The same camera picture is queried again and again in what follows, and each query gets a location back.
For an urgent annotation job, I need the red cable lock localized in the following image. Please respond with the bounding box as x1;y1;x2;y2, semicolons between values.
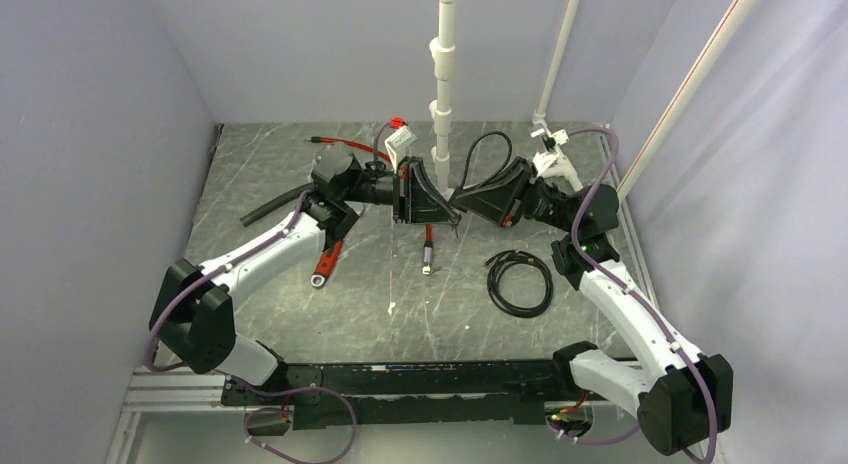
309;136;436;275

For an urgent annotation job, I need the red handled adjustable wrench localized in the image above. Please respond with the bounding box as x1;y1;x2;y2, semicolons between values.
310;240;344;290

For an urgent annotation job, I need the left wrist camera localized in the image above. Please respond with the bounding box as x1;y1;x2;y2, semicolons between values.
384;116;417;171

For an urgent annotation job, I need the white PVC pipe frame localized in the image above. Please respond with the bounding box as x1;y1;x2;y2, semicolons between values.
428;0;582;193

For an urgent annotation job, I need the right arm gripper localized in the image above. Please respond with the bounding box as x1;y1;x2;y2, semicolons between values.
454;157;579;236

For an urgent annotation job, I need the black cable loop padlock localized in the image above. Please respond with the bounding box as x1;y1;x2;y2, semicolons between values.
456;130;514;191

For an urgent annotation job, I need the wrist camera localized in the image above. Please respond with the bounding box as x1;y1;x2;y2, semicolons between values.
384;116;417;171
530;125;577;182

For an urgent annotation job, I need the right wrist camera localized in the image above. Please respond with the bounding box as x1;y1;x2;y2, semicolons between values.
530;125;577;182

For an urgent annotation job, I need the coiled black cable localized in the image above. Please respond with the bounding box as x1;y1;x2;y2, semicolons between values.
485;248;555;319

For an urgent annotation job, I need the black corrugated hose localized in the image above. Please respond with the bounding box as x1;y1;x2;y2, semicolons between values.
239;182;316;228

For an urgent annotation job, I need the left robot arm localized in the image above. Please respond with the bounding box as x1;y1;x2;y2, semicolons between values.
145;145;460;404

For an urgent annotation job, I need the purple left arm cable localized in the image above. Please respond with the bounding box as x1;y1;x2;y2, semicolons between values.
142;119;399;374

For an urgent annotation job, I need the white diagonal pole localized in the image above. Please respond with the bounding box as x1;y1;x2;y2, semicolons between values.
617;0;758;202

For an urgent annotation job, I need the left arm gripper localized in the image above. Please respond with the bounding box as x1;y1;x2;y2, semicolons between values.
342;157;460;226

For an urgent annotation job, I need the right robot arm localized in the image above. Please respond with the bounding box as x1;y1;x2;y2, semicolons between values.
450;159;733;462

